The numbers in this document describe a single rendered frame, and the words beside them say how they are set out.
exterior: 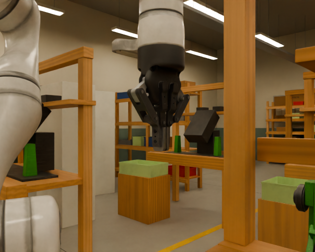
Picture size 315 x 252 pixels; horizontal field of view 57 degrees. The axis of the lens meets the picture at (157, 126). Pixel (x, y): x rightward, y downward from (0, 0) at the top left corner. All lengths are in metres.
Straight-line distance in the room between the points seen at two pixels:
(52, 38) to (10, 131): 7.63
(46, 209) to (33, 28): 0.35
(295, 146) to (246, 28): 0.46
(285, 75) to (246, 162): 10.53
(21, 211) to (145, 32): 0.30
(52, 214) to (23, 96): 0.18
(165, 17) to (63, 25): 7.88
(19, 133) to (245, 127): 0.83
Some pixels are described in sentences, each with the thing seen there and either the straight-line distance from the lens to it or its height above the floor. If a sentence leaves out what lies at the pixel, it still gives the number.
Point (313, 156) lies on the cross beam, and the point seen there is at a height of 1.22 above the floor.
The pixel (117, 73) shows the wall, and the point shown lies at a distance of 8.97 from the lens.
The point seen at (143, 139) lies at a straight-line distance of 6.99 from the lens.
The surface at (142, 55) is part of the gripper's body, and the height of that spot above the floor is 1.43.
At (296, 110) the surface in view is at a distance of 11.31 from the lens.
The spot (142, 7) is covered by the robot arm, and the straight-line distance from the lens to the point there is 0.48.
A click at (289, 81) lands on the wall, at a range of 11.51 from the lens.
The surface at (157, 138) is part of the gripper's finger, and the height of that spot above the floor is 1.30.
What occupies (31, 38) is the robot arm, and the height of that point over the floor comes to 1.48.
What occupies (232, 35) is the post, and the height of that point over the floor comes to 1.66.
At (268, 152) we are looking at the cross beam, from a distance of 1.17.
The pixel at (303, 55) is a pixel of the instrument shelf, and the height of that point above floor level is 1.52.
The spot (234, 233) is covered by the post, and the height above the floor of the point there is 0.92.
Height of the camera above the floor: 1.32
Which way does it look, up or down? level
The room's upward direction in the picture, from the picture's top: straight up
